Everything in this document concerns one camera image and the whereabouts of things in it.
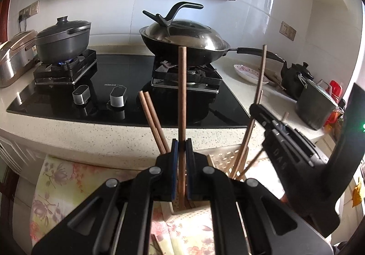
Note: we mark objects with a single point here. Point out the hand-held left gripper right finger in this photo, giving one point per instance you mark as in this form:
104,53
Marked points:
188,155

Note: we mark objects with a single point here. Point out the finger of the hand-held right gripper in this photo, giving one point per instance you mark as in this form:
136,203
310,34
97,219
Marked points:
265,115

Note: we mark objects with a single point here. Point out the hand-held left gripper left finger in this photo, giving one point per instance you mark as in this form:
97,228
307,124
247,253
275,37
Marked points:
174,155

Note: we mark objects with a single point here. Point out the white perforated utensil basket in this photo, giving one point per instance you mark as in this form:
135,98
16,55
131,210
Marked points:
222,159

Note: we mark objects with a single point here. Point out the brown wooden chopstick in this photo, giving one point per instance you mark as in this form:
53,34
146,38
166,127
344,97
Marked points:
243,155
156,118
253,162
151,121
263,72
182,86

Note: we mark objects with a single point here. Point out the black teapot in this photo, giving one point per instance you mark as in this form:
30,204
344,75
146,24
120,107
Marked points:
290,81

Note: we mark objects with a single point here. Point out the small yellow object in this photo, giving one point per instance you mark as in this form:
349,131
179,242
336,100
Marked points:
358,190

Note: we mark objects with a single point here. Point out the shallow plate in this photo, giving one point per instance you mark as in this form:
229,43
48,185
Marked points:
248,72

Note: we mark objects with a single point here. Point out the stainless steel pot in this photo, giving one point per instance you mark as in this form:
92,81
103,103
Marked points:
313,109

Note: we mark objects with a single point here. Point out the red thermos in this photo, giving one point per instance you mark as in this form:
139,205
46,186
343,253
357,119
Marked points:
336,87

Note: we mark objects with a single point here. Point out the silver stove knob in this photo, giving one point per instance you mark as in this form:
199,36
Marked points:
117,98
80,95

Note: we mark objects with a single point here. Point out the speckled kitchen countertop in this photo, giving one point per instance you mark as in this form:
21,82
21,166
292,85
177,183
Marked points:
85,141

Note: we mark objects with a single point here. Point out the black glass gas stove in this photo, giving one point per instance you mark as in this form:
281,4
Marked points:
114,72

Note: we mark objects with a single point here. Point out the black wok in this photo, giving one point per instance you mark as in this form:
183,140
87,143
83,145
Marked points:
171,52

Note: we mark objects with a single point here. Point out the floral tablecloth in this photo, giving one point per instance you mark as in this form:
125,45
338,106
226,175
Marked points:
57,183

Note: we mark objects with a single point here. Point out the black cooking pot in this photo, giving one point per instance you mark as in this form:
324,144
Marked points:
60,49

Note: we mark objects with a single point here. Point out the black pot lid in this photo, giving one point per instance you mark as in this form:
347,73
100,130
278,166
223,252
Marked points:
65,28

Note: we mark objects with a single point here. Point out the silver rice cooker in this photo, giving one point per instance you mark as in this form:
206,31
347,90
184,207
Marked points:
14,64

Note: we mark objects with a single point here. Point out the wooden framed glass door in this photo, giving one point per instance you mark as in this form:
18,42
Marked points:
5,15

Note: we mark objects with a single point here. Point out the wall socket plate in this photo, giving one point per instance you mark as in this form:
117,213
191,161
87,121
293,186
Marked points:
288,31
29,10

